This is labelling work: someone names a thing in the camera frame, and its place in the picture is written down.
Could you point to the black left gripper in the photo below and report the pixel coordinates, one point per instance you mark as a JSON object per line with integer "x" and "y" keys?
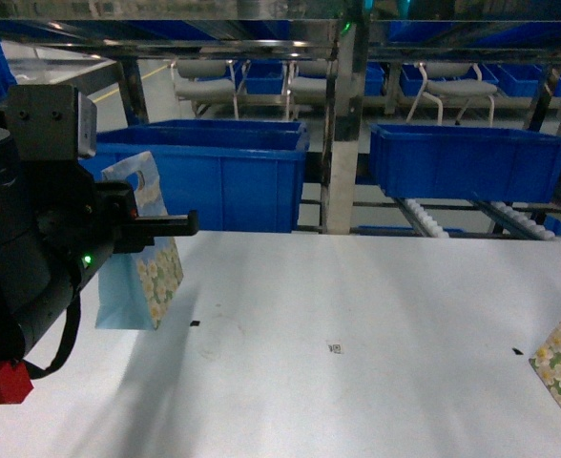
{"x": 114, "y": 227}

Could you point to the floral gift bag light blue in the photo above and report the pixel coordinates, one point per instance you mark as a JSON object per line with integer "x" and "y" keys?
{"x": 136, "y": 290}

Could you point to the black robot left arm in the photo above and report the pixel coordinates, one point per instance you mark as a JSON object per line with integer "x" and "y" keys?
{"x": 58, "y": 226}

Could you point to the red block on arm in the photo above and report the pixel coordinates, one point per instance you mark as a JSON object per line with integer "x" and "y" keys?
{"x": 15, "y": 383}

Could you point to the blue bin behind table left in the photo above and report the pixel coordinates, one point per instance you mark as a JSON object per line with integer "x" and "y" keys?
{"x": 239, "y": 175}

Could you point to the blue bin behind table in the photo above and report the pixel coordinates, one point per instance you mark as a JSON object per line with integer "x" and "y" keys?
{"x": 469, "y": 163}
{"x": 239, "y": 175}

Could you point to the white table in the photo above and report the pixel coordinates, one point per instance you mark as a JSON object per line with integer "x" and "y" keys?
{"x": 436, "y": 336}

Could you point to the small qr code sticker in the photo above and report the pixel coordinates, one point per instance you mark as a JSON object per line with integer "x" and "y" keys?
{"x": 335, "y": 348}

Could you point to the stainless steel rack upright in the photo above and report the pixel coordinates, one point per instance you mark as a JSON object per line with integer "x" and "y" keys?
{"x": 341, "y": 146}

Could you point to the blue bin behind table right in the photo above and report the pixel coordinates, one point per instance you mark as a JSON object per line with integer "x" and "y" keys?
{"x": 469, "y": 163}

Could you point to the grey office chair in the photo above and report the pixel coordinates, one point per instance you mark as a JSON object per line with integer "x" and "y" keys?
{"x": 442, "y": 80}

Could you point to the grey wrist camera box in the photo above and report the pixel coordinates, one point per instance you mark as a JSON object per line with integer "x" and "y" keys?
{"x": 51, "y": 122}

